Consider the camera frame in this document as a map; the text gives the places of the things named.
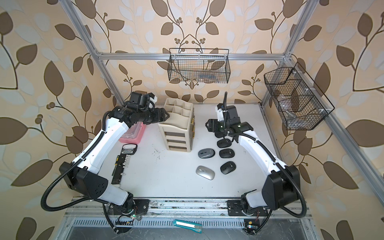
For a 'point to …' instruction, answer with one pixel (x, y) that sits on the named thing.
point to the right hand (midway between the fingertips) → (212, 124)
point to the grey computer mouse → (206, 153)
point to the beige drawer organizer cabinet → (175, 130)
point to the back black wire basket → (208, 65)
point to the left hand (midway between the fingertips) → (161, 114)
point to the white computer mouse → (205, 172)
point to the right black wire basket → (302, 103)
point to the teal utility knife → (191, 225)
